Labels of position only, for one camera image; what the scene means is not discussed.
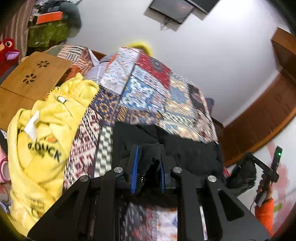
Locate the black zip hoodie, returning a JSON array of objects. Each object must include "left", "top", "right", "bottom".
[{"left": 111, "top": 122, "right": 226, "bottom": 184}]

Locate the orange right sleeve forearm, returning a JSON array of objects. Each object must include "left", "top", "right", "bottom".
[{"left": 255, "top": 198, "right": 274, "bottom": 237}]

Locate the right hand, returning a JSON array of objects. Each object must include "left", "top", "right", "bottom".
[{"left": 256, "top": 174, "right": 273, "bottom": 201}]

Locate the brown wooden door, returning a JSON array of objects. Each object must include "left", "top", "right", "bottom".
[{"left": 220, "top": 28, "right": 295, "bottom": 167}]

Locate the blue grey cushion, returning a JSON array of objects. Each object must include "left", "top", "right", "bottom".
[{"left": 205, "top": 98, "right": 214, "bottom": 115}]

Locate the colourful patchwork bedspread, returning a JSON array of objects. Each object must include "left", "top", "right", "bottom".
[{"left": 43, "top": 44, "right": 220, "bottom": 241}]

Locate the yellow duck hoodie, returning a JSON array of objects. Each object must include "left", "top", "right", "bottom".
[{"left": 7, "top": 74, "right": 99, "bottom": 235}]

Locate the yellow pillow behind bed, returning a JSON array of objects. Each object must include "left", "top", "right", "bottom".
[{"left": 127, "top": 42, "right": 154, "bottom": 57}]

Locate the wooden lap desk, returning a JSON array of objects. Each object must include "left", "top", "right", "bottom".
[{"left": 0, "top": 52, "right": 73, "bottom": 131}]

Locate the green patterned storage box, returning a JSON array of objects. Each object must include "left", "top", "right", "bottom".
[{"left": 28, "top": 20, "right": 69, "bottom": 48}]

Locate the grey neck pillow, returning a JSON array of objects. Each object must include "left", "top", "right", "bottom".
[{"left": 60, "top": 2, "right": 82, "bottom": 38}]

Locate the red plush bird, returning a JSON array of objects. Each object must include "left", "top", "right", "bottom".
[{"left": 0, "top": 38, "right": 20, "bottom": 76}]

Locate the orange flat box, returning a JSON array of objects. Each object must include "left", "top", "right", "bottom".
[{"left": 36, "top": 11, "right": 63, "bottom": 25}]

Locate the wall mounted black screen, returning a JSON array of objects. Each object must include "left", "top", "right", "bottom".
[{"left": 149, "top": 0, "right": 194, "bottom": 24}]

